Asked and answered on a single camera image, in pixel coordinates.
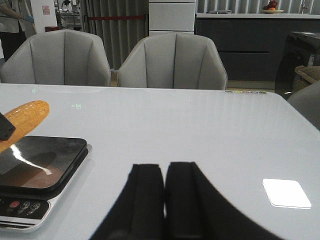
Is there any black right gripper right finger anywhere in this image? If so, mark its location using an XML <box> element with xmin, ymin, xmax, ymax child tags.
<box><xmin>165</xmin><ymin>162</ymin><xmax>278</xmax><ymax>240</ymax></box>

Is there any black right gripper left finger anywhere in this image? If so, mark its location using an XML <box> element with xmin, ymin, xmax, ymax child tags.
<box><xmin>90</xmin><ymin>164</ymin><xmax>164</xmax><ymax>240</ymax></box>

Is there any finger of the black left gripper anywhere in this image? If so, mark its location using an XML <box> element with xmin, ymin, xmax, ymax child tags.
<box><xmin>0</xmin><ymin>113</ymin><xmax>16</xmax><ymax>141</ymax></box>

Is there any orange corn cob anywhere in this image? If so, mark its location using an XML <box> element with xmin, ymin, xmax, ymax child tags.
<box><xmin>0</xmin><ymin>100</ymin><xmax>50</xmax><ymax>153</ymax></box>

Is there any black digital kitchen scale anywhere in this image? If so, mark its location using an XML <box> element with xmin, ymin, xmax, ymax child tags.
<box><xmin>0</xmin><ymin>135</ymin><xmax>89</xmax><ymax>232</ymax></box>

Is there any left grey upholstered chair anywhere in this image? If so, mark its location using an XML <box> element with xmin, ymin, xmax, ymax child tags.
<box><xmin>0</xmin><ymin>29</ymin><xmax>111</xmax><ymax>87</ymax></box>

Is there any grey upholstered chair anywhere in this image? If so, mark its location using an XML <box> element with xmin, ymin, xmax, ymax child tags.
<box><xmin>117</xmin><ymin>32</ymin><xmax>228</xmax><ymax>90</ymax></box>
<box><xmin>0</xmin><ymin>29</ymin><xmax>111</xmax><ymax>87</ymax></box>

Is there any person in white coat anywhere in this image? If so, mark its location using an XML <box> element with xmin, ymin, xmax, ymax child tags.
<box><xmin>0</xmin><ymin>0</ymin><xmax>34</xmax><ymax>62</ymax></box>

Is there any right grey upholstered chair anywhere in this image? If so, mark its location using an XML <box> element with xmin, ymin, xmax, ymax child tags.
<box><xmin>117</xmin><ymin>32</ymin><xmax>228</xmax><ymax>90</ymax></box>

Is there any grey chair at table side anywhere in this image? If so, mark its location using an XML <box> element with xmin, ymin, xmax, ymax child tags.
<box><xmin>287</xmin><ymin>81</ymin><xmax>320</xmax><ymax>130</ymax></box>

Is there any dark grey sideboard counter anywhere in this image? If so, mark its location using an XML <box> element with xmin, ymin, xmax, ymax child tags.
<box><xmin>195</xmin><ymin>13</ymin><xmax>320</xmax><ymax>82</ymax></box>

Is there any red barrier tape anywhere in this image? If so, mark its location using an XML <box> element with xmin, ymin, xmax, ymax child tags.
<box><xmin>87</xmin><ymin>15</ymin><xmax>145</xmax><ymax>21</ymax></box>

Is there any tan cushion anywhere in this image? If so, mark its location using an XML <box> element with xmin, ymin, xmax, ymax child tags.
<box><xmin>293</xmin><ymin>65</ymin><xmax>320</xmax><ymax>92</ymax></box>

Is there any dark glass side table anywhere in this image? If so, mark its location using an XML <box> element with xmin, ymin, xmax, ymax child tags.
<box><xmin>275</xmin><ymin>31</ymin><xmax>320</xmax><ymax>99</ymax></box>

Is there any white drawer cabinet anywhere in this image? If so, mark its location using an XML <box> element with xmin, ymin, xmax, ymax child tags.
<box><xmin>148</xmin><ymin>0</ymin><xmax>196</xmax><ymax>36</ymax></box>

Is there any fruit bowl on counter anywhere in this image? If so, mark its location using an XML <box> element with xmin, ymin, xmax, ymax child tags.
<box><xmin>261</xmin><ymin>0</ymin><xmax>284</xmax><ymax>14</ymax></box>

